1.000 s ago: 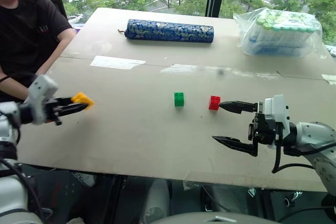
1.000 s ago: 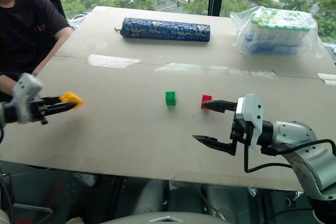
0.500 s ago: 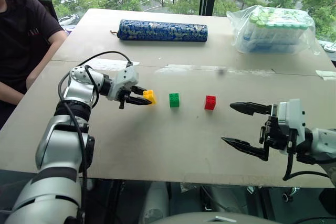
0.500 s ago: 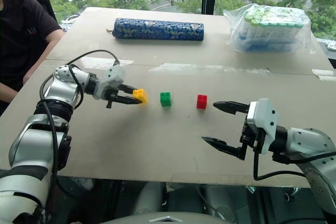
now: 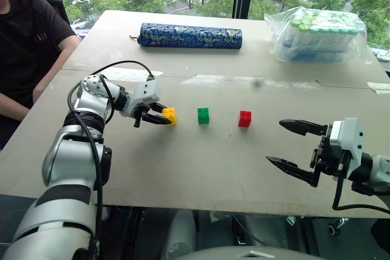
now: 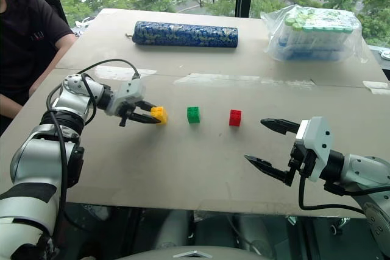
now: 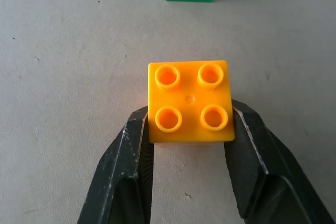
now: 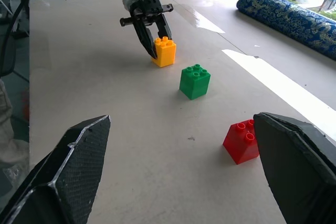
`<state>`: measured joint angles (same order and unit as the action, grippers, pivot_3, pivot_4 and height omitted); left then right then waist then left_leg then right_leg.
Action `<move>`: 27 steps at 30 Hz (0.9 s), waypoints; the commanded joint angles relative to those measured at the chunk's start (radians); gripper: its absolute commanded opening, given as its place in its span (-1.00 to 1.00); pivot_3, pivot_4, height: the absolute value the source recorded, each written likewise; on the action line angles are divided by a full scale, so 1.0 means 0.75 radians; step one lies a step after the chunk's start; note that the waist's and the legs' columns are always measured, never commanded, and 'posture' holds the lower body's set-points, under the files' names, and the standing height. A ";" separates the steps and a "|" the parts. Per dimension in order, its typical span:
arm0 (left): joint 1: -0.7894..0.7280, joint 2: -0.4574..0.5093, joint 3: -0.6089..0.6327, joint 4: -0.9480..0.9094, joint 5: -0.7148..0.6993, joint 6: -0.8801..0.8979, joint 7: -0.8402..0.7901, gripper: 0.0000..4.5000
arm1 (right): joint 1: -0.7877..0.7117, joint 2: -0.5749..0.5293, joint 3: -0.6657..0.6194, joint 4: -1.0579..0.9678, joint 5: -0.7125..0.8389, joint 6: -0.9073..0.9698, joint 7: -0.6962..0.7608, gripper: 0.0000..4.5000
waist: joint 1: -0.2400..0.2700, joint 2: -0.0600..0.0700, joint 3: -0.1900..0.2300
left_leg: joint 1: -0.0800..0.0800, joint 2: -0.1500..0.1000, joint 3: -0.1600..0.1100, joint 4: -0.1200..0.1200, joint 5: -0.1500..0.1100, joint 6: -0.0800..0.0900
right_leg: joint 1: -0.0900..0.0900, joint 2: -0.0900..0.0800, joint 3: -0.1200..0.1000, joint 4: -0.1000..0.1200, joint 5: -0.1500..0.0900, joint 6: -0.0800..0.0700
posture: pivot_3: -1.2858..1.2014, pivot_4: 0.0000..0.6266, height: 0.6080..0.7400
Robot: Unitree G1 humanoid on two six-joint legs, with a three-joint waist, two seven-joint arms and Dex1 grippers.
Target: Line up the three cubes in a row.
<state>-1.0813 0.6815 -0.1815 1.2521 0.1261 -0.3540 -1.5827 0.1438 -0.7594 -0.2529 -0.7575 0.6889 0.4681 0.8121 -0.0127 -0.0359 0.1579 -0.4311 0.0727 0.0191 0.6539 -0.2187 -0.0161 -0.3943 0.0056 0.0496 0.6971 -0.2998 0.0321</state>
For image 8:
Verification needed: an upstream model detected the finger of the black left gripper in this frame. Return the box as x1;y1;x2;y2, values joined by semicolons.
156;14;173;41
133;20;159;60

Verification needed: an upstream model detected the green toy building cube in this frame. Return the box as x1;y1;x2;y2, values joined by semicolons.
179;63;212;101

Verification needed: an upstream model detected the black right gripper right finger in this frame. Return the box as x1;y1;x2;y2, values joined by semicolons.
253;112;336;224

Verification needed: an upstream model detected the yellow toy building cube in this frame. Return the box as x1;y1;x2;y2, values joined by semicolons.
151;36;177;68

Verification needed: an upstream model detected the blue gold patterned cloth roll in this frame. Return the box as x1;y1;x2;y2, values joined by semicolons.
236;0;336;61

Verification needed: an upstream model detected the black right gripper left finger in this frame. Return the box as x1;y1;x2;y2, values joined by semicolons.
0;114;112;224

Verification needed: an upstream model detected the red toy building cube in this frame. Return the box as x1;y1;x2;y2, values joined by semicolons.
222;119;260;166

